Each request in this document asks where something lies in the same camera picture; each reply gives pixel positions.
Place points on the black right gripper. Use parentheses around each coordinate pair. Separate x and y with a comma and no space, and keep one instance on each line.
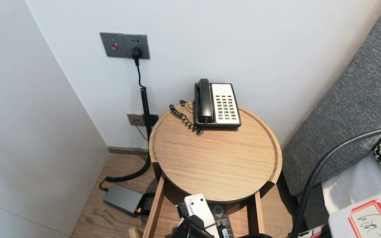
(225,233)

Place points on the black TV remote control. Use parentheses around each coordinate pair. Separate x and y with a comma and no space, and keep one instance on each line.
(219,211)

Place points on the round wooden nightstand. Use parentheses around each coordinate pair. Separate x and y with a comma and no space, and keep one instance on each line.
(217,158)

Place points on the grey upholstered bed base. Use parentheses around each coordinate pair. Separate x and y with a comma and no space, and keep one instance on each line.
(319,205)

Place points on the grey power adapter box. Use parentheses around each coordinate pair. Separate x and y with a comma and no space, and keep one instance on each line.
(122,198)

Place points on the black and cream telephone base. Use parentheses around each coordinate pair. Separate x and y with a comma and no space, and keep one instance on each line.
(225,105)

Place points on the grey wooden baseboard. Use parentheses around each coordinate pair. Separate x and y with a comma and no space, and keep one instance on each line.
(124,151)

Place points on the thin black phone line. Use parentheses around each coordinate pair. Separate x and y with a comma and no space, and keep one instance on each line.
(141,133)

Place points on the black telephone handset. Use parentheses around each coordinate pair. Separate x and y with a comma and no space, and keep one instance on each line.
(204,99)

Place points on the white bed sheet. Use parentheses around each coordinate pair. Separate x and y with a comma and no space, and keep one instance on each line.
(352,185)

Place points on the grey upholstered headboard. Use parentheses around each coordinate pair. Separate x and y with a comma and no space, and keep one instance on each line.
(342,109)

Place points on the black power plug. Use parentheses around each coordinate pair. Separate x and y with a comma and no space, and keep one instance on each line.
(136,53)

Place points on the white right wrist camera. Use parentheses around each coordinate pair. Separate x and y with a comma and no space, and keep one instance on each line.
(198,206)

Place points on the beige wall data socket plate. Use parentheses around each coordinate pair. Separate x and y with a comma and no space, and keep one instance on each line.
(134,119)

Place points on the grey wall socket panel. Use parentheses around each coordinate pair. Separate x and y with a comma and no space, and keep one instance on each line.
(111,40)

